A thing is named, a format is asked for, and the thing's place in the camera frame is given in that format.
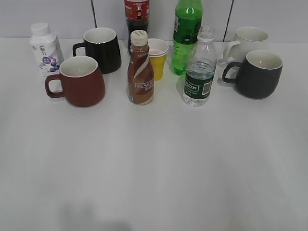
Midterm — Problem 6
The dark grey mug white interior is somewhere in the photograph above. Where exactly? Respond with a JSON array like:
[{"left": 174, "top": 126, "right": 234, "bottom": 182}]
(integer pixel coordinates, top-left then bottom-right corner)
[{"left": 222, "top": 50, "right": 283, "bottom": 99}]

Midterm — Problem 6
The black mug white interior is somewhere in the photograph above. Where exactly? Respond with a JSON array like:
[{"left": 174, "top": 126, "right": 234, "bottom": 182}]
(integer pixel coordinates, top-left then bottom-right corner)
[{"left": 72, "top": 27, "right": 122, "bottom": 74}]

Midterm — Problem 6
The green soda bottle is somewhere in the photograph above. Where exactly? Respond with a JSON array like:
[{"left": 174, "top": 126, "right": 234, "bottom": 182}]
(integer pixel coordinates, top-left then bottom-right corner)
[{"left": 172, "top": 0, "right": 204, "bottom": 76}]

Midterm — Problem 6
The clear water bottle green label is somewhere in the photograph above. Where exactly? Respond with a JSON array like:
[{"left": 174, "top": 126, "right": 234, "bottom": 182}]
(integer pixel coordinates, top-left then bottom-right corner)
[{"left": 183, "top": 26, "right": 217, "bottom": 107}]

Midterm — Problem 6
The yellow paper cup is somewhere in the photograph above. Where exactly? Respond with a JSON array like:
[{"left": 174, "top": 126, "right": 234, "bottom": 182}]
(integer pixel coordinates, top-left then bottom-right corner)
[{"left": 149, "top": 54, "right": 167, "bottom": 81}]

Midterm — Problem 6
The dark cola bottle red label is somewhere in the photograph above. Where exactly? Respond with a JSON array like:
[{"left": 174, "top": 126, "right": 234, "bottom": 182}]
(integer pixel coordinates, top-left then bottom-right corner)
[{"left": 125, "top": 0, "right": 150, "bottom": 55}]

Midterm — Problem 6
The brown Nescafe coffee bottle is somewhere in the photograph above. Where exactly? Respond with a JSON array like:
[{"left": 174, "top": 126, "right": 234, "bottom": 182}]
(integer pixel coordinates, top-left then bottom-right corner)
[{"left": 128, "top": 30, "right": 154, "bottom": 105}]

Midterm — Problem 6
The white ceramic mug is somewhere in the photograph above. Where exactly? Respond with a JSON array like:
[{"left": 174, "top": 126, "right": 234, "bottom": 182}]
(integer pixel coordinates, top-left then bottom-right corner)
[{"left": 217, "top": 26, "right": 269, "bottom": 67}]

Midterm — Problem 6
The white blueberry yogurt carton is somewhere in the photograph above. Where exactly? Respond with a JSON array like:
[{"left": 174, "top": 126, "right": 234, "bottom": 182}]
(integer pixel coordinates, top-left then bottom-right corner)
[{"left": 29, "top": 23, "right": 64, "bottom": 77}]

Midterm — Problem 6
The red mug white interior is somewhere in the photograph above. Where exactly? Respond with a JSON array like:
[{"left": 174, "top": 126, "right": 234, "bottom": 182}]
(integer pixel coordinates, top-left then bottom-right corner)
[{"left": 45, "top": 56, "right": 105, "bottom": 107}]

